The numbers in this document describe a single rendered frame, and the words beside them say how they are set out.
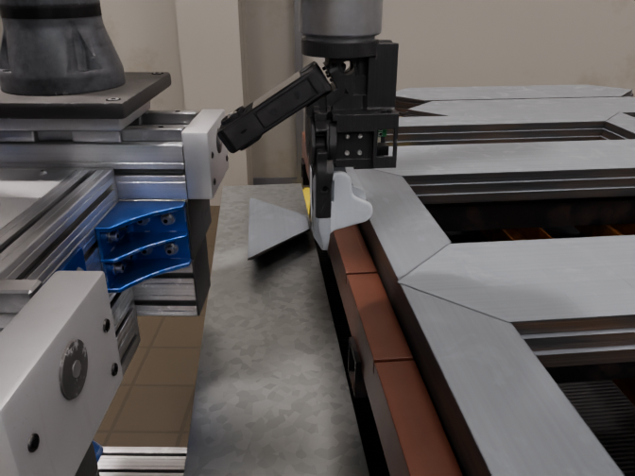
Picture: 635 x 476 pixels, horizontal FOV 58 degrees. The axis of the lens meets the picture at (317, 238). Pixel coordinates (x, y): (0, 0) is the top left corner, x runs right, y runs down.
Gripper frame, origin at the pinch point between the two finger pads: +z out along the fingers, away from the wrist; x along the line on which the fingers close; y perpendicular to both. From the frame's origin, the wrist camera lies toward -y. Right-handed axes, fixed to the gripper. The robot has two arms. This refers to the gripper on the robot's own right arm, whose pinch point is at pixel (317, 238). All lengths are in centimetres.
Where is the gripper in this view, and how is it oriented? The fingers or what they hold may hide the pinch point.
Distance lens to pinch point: 60.1
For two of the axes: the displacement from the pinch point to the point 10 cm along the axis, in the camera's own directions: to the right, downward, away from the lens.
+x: -1.1, -4.2, 9.0
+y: 9.9, -0.5, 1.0
